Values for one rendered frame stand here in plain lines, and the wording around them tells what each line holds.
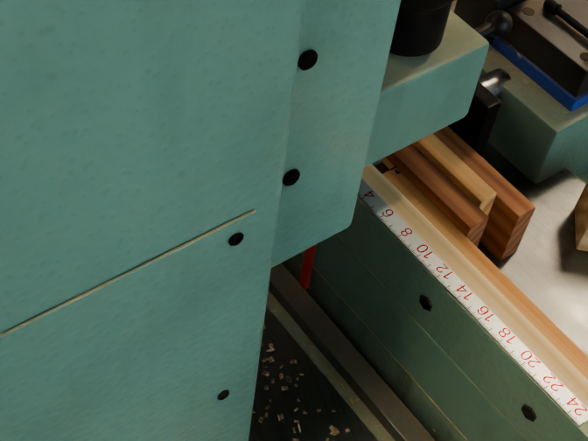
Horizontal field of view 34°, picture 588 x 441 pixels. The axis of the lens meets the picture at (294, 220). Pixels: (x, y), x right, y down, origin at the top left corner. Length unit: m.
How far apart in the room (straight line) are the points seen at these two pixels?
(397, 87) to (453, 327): 0.16
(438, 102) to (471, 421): 0.22
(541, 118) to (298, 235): 0.26
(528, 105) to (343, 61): 0.31
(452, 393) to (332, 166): 0.22
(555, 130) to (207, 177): 0.41
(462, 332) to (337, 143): 0.18
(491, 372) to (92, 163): 0.36
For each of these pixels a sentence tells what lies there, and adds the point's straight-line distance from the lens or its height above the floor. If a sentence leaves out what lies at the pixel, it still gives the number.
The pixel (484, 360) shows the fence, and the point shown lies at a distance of 0.65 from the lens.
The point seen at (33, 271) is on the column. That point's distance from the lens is 0.39.
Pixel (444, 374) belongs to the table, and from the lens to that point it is 0.70.
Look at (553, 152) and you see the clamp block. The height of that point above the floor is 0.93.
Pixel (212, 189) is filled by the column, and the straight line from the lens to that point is 0.42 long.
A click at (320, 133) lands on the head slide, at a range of 0.52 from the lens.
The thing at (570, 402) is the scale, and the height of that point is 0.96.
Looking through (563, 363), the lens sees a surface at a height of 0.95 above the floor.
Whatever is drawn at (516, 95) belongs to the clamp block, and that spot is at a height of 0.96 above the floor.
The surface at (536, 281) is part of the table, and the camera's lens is 0.74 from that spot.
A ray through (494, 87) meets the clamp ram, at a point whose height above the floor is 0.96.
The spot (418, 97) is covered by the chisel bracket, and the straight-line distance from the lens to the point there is 0.64.
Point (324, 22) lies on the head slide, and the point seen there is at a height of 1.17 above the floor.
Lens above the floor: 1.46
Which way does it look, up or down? 50 degrees down
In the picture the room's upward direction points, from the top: 9 degrees clockwise
